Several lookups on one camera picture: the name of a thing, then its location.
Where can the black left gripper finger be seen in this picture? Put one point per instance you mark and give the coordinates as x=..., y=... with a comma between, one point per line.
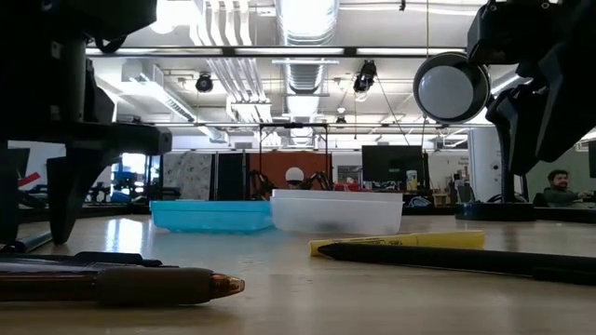
x=70, y=195
x=9, y=195

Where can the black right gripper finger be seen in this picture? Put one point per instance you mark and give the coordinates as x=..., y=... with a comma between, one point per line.
x=526, y=135
x=568, y=111

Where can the black clip pen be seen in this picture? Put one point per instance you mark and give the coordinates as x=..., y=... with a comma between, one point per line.
x=116, y=258

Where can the brown pen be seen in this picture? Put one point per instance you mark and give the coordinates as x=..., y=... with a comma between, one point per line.
x=153, y=286

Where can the yellow highlighter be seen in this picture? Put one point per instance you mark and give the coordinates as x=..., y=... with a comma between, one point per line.
x=442, y=239

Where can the blue plastic box lid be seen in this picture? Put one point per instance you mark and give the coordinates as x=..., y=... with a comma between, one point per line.
x=209, y=216

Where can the clear plastic supply box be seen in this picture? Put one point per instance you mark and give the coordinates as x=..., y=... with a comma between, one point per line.
x=335, y=214

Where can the white pillar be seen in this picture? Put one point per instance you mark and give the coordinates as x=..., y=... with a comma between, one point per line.
x=484, y=163

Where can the green partition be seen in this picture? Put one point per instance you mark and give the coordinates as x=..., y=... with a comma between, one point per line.
x=568, y=167

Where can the person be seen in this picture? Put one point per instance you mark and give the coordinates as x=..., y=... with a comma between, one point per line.
x=561, y=191

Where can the black gooseneck desk lamp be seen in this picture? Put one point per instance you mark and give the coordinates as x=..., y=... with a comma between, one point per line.
x=449, y=88

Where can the grey patterned panel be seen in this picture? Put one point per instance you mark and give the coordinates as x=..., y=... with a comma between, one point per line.
x=186, y=177

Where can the black monitor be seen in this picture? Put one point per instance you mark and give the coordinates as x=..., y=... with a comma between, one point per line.
x=386, y=163

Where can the black ceiling spotlight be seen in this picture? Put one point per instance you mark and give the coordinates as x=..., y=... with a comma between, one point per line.
x=204, y=83

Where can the black panel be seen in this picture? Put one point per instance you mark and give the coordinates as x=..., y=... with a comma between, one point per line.
x=230, y=177

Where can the orange partition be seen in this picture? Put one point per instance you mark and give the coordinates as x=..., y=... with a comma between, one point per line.
x=274, y=163

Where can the white globe lamp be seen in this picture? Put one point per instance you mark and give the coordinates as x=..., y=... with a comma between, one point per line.
x=294, y=175

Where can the black aluminium table frame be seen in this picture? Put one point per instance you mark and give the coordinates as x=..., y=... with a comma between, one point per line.
x=116, y=211

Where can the black hanging ceiling camera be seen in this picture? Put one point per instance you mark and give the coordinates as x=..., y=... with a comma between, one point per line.
x=364, y=76

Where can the black background rig frame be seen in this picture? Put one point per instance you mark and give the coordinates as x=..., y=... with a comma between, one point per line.
x=261, y=158

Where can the silver ceiling duct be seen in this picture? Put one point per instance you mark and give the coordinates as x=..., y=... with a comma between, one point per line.
x=307, y=28

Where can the black overhead frame bar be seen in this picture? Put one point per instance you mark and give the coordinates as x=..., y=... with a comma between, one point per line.
x=279, y=51

